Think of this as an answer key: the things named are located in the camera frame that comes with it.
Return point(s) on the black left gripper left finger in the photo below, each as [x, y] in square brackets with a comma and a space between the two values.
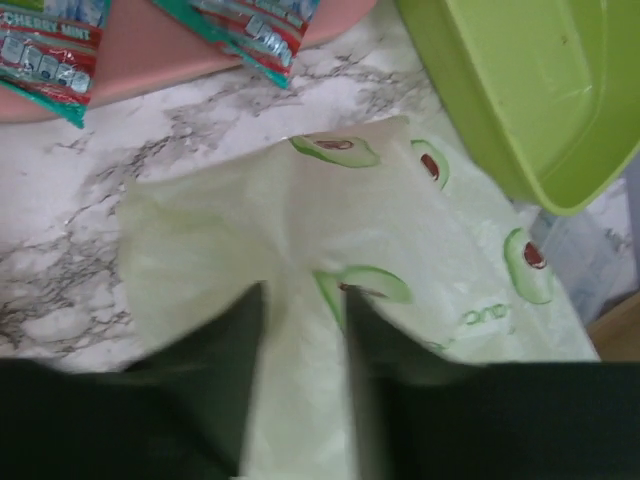
[180, 412]

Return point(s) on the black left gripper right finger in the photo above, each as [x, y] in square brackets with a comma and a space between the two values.
[419, 415]

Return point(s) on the avocado print plastic bag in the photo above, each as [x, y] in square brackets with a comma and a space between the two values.
[384, 206]

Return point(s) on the green plastic tray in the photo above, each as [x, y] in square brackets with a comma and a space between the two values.
[544, 94]

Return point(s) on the pink three-tier shelf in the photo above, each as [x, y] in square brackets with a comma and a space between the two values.
[143, 50]

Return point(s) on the cherry mint candy packet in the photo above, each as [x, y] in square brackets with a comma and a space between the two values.
[49, 52]

